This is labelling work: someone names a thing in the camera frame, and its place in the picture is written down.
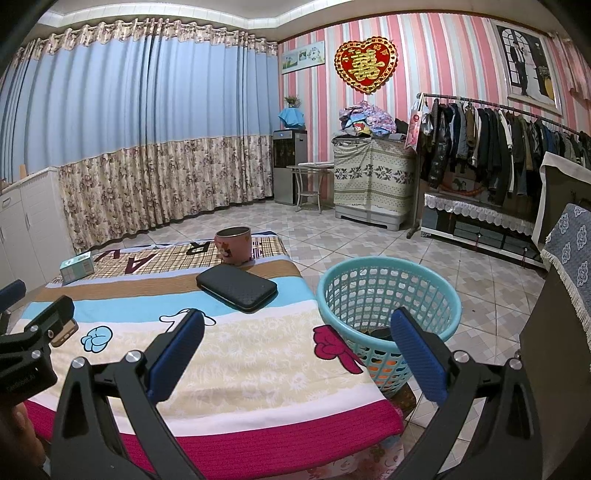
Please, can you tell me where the white cloth covered monitor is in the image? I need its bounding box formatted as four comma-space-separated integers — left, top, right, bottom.
531, 151, 591, 250

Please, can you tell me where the floral bed sheet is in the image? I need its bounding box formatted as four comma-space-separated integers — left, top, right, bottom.
305, 434, 407, 480

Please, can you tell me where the white lace cloth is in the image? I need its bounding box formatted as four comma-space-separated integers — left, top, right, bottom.
424, 193, 536, 236

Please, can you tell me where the row of hanging clothes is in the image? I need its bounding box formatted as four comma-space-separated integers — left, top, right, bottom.
422, 99, 591, 206

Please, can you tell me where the blue floral fringed cloth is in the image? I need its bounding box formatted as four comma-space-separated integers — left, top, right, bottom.
545, 203, 591, 337

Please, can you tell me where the brown phone case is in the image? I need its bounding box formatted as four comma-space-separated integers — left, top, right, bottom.
51, 318, 79, 347

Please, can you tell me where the black zip case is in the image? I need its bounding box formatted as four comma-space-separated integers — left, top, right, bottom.
196, 264, 279, 313

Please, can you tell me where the grey cabinet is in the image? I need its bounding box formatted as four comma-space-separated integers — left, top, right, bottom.
335, 203, 411, 232

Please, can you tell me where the pink gift bag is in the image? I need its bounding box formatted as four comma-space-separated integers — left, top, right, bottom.
405, 95, 430, 153

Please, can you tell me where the person's left hand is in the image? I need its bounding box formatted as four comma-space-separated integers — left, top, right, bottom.
0, 404, 51, 480

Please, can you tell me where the low storage shelf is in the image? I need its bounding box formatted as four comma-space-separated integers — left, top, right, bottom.
420, 193, 548, 268

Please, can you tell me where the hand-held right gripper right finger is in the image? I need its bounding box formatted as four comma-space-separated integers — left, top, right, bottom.
390, 307, 543, 480

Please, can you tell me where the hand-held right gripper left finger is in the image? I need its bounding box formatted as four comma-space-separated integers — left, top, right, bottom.
50, 308, 206, 480

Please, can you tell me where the framed wedding photo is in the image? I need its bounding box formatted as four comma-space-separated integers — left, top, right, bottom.
496, 21, 564, 116

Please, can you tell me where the pile of folded clothes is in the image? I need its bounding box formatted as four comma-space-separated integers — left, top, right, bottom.
338, 104, 398, 139

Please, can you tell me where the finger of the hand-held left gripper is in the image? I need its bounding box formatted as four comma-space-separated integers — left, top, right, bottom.
0, 279, 27, 333
0, 296, 77, 370

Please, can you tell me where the blue cloth bundle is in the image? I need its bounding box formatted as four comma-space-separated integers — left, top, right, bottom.
278, 107, 306, 131

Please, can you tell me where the patterned cover cloth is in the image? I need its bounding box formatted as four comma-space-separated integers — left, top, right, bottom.
332, 138, 416, 215

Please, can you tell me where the dark wooden cabinet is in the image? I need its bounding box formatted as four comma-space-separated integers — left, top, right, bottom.
519, 263, 591, 480

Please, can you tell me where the small metal table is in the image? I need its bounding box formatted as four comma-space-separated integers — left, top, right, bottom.
286, 161, 334, 213

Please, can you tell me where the grey water dispenser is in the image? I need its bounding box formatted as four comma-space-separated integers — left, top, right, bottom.
271, 129, 308, 206

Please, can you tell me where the blue and floral curtain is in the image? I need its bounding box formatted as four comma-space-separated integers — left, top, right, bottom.
0, 18, 280, 252

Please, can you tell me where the teal tissue box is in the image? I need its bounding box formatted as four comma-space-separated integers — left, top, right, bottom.
59, 253, 95, 284

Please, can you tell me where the pink mug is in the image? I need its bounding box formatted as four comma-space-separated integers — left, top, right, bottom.
213, 226, 253, 266

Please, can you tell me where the red heart wall decoration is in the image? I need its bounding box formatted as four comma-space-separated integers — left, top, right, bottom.
335, 39, 399, 95

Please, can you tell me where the metal clothes rack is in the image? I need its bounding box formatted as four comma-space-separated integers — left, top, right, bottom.
406, 92, 591, 238

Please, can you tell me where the plaid lettered blanket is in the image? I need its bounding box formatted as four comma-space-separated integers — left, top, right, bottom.
46, 231, 296, 284

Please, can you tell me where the landscape wall picture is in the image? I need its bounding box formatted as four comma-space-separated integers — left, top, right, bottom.
281, 41, 326, 75

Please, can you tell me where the striped cartoon blanket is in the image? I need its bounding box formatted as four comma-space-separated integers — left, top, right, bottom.
9, 258, 407, 467

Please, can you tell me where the white cabinet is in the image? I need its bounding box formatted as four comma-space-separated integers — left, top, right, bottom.
0, 168, 77, 287

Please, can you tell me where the light blue plastic basket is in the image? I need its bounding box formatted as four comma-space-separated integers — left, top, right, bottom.
317, 257, 462, 398

